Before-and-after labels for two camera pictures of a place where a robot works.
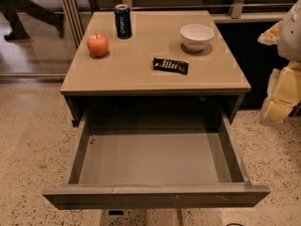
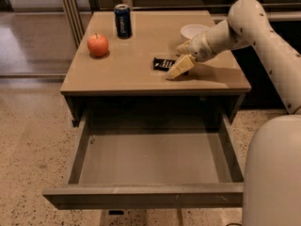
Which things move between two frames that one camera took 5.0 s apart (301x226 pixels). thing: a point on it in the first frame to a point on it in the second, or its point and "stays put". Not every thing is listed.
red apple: [97, 44] stays put
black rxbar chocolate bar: [182, 67] stays put
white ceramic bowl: [196, 37] stays put
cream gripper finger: [271, 36] to [200, 46]
